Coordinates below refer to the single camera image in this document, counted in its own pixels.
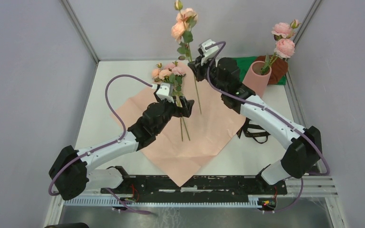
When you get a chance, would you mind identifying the pink cylindrical vase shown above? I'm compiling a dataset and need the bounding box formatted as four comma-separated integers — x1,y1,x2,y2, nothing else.
242,61,271,98

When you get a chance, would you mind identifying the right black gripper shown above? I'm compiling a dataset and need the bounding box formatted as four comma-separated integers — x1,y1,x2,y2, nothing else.
190,53,227,94

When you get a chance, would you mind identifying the pink flower stem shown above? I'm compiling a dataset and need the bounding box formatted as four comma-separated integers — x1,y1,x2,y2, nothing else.
260,19,302,75
165,61,191,142

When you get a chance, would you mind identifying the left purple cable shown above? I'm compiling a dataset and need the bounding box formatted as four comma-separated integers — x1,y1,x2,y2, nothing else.
48,74,155,216

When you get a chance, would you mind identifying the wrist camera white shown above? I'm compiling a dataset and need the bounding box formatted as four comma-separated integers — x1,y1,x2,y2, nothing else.
152,82,175,103
198,39,219,66

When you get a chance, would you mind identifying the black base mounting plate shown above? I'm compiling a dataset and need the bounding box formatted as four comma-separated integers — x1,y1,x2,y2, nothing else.
111,175,288,203

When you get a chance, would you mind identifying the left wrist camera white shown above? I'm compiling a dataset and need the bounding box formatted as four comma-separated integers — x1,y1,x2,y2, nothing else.
152,82,175,103

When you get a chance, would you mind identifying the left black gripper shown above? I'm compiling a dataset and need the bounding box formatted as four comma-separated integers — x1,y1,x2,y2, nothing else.
154,91,193,134

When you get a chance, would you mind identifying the blue slotted cable duct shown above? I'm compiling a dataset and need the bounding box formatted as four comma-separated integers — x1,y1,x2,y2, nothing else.
64,196,261,209

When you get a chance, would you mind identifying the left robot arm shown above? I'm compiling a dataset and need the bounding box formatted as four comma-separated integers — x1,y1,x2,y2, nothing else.
48,96,194,200

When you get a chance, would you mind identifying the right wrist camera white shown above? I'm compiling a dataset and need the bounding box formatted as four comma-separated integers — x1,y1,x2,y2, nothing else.
198,39,219,66

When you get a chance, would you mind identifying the brown cloth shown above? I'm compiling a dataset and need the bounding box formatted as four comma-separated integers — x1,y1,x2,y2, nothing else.
255,56,288,85

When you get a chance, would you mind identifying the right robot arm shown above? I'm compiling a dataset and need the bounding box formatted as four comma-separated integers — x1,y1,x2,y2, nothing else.
188,57,322,194

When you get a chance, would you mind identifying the peach flower stem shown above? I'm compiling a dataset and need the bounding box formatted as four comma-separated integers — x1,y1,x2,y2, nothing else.
170,0,202,115
151,63,184,142

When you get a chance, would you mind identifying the pink flower bouquet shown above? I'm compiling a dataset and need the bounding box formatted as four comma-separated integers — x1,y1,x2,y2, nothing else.
109,61,245,186

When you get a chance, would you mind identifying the green cloth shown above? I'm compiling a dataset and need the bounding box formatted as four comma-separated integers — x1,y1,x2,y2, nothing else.
233,57,287,85

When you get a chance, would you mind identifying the black ribbon gold lettering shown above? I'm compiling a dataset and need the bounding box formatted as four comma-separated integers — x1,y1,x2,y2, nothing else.
236,118,270,144

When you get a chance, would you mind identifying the aluminium rail frame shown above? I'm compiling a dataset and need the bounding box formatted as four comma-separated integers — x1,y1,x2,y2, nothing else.
52,175,339,198

